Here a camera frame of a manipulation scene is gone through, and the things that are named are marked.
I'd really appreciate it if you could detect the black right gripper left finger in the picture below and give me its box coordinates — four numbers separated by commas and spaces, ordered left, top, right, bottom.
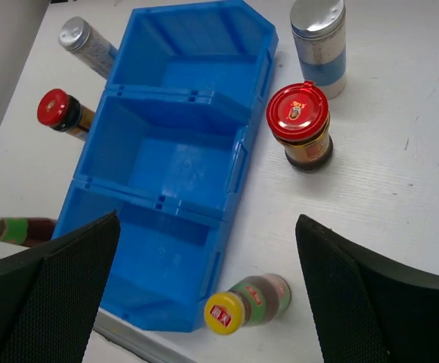
0, 213, 120, 362

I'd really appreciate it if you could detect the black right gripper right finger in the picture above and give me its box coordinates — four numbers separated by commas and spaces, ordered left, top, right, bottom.
295, 215, 439, 362

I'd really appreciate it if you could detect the yellow-cap sauce bottle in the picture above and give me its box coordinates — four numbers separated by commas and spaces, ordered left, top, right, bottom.
204, 274, 291, 335
0, 217, 57, 247

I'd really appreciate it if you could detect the red-lid sauce jar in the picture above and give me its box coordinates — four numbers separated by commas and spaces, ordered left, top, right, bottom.
36, 88, 95, 141
266, 81, 334, 172

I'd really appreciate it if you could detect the blue bin near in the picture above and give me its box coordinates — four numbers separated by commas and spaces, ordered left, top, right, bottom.
54, 181, 232, 332

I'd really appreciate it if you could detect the blue bin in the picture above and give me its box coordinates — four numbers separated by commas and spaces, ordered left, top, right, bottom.
54, 181, 232, 332
74, 90, 263, 222
106, 1, 278, 116

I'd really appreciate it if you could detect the blue bin middle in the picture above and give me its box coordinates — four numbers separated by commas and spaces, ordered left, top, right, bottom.
74, 90, 263, 222

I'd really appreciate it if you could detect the left silver-capped spice shaker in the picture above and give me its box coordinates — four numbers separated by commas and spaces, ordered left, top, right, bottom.
58, 17, 117, 79

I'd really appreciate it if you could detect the silver-capped spice shaker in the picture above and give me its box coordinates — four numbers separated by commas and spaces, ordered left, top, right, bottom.
290, 0, 347, 99
58, 17, 117, 79

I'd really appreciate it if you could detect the right silver-capped spice shaker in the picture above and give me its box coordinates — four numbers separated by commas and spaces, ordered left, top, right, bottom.
290, 0, 347, 99

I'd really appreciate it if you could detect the blue bin far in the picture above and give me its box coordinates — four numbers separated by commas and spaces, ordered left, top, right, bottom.
106, 1, 278, 116

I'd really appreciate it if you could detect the aluminium table edge rail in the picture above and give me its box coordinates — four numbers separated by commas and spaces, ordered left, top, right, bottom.
0, 244, 198, 363

